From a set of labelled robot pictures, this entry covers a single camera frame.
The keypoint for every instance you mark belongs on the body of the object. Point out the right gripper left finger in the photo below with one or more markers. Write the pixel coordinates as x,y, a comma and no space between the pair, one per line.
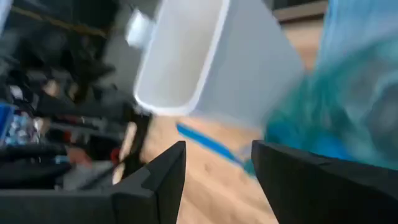
133,207

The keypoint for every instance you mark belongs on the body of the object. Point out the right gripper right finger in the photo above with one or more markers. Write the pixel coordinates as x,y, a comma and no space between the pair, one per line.
329,199

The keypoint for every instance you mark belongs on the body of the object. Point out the teal trash bag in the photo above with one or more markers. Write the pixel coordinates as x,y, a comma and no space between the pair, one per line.
311,124

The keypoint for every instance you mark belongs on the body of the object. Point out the white plastic trash bin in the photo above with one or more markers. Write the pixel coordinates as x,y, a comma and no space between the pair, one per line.
248,62

